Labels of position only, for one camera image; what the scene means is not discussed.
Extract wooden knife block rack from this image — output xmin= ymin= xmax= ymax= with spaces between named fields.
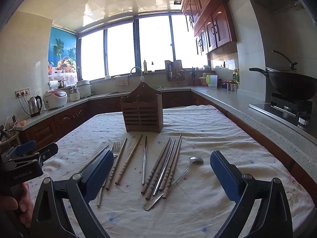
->
xmin=165 ymin=60 xmax=185 ymax=82

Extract white pot cooker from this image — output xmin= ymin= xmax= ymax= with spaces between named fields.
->
xmin=76 ymin=80 xmax=92 ymax=98

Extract thin dark metal chopstick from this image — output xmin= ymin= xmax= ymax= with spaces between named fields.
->
xmin=78 ymin=144 xmax=109 ymax=174

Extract white red rice cooker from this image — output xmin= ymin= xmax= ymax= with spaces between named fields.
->
xmin=43 ymin=90 xmax=67 ymax=110

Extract silver metal spoon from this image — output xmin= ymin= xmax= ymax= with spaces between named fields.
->
xmin=143 ymin=156 xmax=204 ymax=211

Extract stainless electric kettle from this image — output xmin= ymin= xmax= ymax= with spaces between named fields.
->
xmin=28 ymin=95 xmax=42 ymax=117

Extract tropical beach poster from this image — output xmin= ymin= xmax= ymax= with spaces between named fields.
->
xmin=48 ymin=27 xmax=78 ymax=85

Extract small white steamer appliance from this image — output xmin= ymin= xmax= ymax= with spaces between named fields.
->
xmin=69 ymin=85 xmax=80 ymax=102

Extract white floral tablecloth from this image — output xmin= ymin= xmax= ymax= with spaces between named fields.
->
xmin=42 ymin=105 xmax=315 ymax=237

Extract black gas stove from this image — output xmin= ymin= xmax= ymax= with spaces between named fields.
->
xmin=249 ymin=93 xmax=313 ymax=130

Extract black wok with lid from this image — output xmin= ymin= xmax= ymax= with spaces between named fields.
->
xmin=249 ymin=49 xmax=317 ymax=102

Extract white jug green lid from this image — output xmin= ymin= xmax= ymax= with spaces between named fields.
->
xmin=206 ymin=75 xmax=218 ymax=88

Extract wooden chopstick group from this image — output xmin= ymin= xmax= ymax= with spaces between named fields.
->
xmin=162 ymin=134 xmax=182 ymax=199
xmin=145 ymin=139 xmax=173 ymax=200
xmin=159 ymin=134 xmax=182 ymax=191
xmin=141 ymin=138 xmax=170 ymax=195

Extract person's left hand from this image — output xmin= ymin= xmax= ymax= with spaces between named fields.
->
xmin=1 ymin=182 xmax=34 ymax=228

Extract wall power socket strip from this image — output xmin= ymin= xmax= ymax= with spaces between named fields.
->
xmin=15 ymin=88 xmax=30 ymax=98

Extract chrome sink faucet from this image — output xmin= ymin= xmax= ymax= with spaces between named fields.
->
xmin=130 ymin=67 xmax=145 ymax=82

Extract red wooden wall cabinets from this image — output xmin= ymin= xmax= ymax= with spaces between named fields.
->
xmin=181 ymin=0 xmax=237 ymax=55

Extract silver metal fork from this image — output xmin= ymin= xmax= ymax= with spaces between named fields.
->
xmin=96 ymin=141 xmax=120 ymax=208

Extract wooden slatted utensil holder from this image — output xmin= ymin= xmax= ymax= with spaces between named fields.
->
xmin=120 ymin=82 xmax=163 ymax=133

